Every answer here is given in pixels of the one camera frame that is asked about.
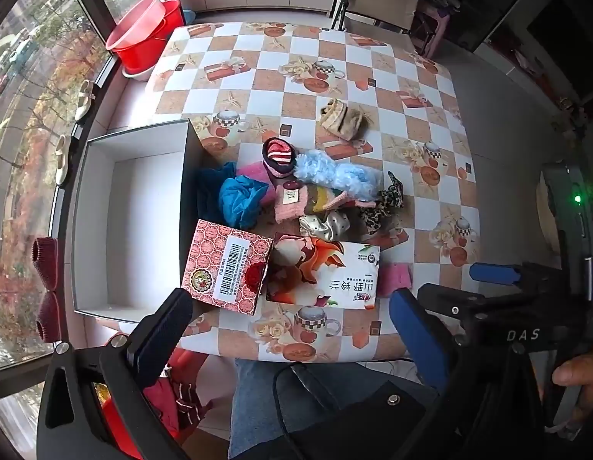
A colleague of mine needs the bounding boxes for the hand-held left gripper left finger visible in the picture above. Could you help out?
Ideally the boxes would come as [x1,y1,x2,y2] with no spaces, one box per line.
[36,287,195,460]

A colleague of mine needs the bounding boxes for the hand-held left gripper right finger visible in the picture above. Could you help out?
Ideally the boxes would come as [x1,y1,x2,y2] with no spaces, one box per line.
[389,288,532,460]

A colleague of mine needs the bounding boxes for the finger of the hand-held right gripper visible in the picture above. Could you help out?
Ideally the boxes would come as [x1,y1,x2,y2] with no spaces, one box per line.
[470,261,565,298]
[417,283,485,327]

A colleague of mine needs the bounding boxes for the pink sponge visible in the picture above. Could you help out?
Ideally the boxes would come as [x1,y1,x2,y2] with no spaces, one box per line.
[235,162,279,212]
[377,263,413,298]

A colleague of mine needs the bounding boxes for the leopard print scrunchie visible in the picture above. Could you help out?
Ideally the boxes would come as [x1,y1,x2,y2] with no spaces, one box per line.
[358,171,405,235]

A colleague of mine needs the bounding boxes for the white cardboard box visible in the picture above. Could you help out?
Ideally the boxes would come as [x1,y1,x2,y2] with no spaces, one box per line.
[72,119,207,324]

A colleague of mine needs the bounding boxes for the cream polka dot scrunchie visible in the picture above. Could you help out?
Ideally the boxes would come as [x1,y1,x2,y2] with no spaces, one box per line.
[299,211,351,241]

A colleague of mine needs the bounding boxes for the blue mesh cloth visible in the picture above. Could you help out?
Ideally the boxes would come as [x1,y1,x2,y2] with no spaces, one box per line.
[197,162,237,223]

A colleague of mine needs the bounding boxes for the blue cloth scrunchie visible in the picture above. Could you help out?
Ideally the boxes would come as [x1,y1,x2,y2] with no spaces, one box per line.
[218,176,271,230]

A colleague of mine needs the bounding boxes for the light blue fluffy scrunchie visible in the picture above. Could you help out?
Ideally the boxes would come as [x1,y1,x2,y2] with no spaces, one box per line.
[291,149,383,202]

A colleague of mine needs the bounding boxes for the pink striped knit hat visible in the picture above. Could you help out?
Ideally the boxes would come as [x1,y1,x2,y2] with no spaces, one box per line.
[274,181,359,223]

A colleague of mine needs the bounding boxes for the beige fuzzy socks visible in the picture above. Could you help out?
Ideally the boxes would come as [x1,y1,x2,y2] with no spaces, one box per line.
[318,99,369,140]

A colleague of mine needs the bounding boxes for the red striped sock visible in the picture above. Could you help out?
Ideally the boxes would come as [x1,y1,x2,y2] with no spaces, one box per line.
[262,137,302,180]

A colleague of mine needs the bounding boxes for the person's right hand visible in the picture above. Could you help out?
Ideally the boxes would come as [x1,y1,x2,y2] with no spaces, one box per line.
[552,352,593,437]

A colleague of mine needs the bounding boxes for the red plastic stool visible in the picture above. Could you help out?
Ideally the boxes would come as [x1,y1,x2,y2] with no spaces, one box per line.
[96,347,215,460]

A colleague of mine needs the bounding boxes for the red patterned carton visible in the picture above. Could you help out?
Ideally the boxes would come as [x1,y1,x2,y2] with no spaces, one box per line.
[180,219,274,317]

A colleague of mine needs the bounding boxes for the red knit slipper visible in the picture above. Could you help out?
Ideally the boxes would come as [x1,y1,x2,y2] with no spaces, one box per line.
[32,237,57,291]
[36,290,60,343]

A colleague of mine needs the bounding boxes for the person's blue jeans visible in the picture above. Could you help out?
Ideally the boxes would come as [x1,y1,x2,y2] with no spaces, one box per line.
[228,358,441,460]

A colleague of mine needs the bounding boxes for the white shoe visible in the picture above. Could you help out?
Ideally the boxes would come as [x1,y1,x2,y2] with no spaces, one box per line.
[54,135,73,187]
[75,80,97,122]

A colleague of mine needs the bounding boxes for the dark display cabinet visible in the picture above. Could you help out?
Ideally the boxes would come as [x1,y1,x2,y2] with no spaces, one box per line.
[445,0,593,106]

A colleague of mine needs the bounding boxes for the pink stool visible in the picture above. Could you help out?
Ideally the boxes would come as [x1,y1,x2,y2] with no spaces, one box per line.
[414,0,450,56]

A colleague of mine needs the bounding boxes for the white basin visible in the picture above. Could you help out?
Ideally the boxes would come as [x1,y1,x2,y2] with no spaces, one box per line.
[123,64,156,82]

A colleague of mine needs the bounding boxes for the large glass window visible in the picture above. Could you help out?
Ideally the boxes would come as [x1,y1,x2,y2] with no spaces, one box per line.
[0,0,148,422]

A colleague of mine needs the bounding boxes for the red plastic bucket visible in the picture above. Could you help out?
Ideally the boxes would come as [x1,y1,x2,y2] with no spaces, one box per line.
[115,0,184,72]

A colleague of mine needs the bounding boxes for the checkered printed tablecloth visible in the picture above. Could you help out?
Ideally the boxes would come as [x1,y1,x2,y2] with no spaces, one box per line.
[148,21,481,362]

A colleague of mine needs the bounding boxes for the pink plastic basin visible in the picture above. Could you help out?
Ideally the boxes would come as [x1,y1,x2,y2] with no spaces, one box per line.
[105,0,165,51]

